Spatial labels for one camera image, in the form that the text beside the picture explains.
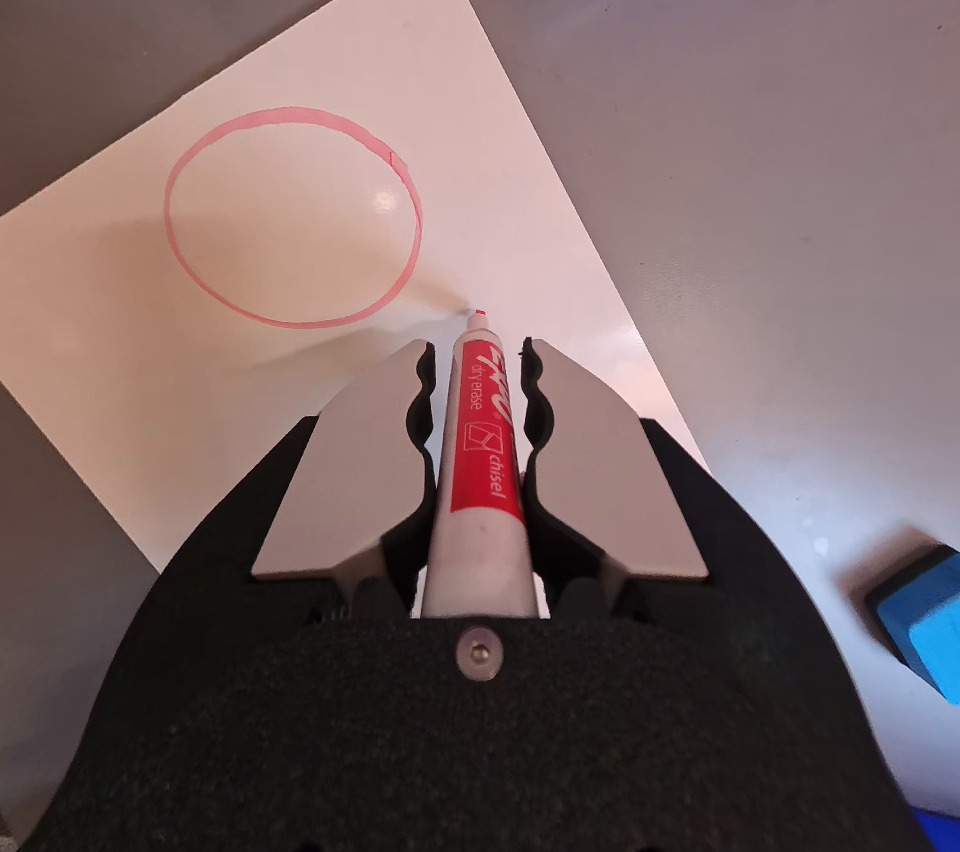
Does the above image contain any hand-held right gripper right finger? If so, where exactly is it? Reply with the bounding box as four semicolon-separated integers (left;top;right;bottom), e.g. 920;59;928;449
519;334;712;607

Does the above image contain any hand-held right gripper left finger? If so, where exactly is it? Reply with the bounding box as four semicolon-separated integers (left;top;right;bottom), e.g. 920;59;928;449
249;340;438;607

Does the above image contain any red dry erase marker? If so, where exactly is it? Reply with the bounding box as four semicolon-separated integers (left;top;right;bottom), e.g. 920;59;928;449
422;308;543;619

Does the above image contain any white whiteboard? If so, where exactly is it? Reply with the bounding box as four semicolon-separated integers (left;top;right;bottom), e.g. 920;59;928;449
0;0;712;574

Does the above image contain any blue foam eraser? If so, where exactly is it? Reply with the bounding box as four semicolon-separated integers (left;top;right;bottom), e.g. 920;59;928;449
864;544;960;706

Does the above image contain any blue plastic bin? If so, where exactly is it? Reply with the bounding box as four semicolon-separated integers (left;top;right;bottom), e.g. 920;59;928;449
911;805;960;852

